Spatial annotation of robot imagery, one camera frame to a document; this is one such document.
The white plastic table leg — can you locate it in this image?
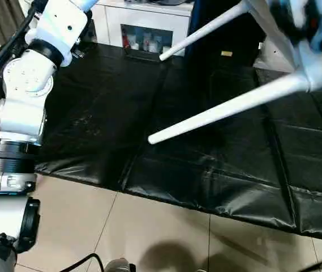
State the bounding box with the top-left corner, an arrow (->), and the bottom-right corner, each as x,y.
147,73 -> 320,146
158,1 -> 253,62

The grey curtain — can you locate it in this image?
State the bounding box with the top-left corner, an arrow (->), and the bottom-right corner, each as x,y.
0,0 -> 28,46

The white plastic table top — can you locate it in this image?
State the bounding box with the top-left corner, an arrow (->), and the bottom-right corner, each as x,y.
244,0 -> 322,94

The grey pillow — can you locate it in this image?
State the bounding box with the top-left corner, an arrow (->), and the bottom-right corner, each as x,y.
256,39 -> 298,74

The white cabinet with glass doors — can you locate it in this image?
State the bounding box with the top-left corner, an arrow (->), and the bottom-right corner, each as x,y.
17,0 -> 196,56

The black floor cable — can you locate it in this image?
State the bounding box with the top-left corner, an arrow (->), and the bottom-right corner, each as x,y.
58,253 -> 106,272

